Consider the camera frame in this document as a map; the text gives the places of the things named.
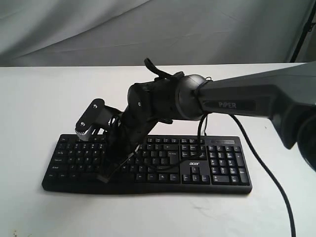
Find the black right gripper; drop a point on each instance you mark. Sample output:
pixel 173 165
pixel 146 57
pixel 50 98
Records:
pixel 123 137

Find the black acer keyboard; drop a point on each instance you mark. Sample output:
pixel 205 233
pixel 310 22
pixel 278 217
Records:
pixel 163 164

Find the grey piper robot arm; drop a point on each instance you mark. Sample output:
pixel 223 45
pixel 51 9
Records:
pixel 287 97

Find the grey backdrop cloth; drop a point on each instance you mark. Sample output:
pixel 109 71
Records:
pixel 169 32

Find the black tripod stand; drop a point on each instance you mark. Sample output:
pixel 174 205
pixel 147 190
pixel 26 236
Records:
pixel 305 47

